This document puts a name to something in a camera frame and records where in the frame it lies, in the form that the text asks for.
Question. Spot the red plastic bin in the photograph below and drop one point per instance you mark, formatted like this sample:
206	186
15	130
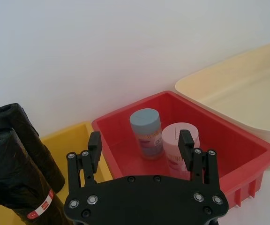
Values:
231	152

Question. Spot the blue lidded jar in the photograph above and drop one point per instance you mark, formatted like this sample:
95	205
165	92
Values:
146	136

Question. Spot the cream plastic bin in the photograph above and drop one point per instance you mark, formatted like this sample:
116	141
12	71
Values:
238	93

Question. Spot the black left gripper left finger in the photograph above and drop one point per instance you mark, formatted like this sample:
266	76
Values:
91	161

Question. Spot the yellow plastic bin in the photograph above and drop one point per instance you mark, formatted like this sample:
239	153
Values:
76	143

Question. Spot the pink lidded jar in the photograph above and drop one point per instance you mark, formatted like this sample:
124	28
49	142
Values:
172	145

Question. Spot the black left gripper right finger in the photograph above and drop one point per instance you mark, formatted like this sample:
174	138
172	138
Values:
196	164

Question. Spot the black bag roll with label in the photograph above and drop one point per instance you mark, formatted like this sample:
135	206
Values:
10	178

